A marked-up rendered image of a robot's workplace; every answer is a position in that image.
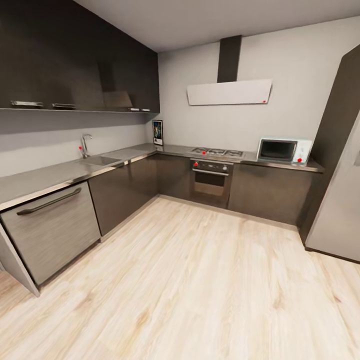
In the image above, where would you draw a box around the poster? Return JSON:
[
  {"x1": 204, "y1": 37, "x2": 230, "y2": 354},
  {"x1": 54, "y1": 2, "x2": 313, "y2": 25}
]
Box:
[{"x1": 152, "y1": 119, "x2": 164, "y2": 146}]

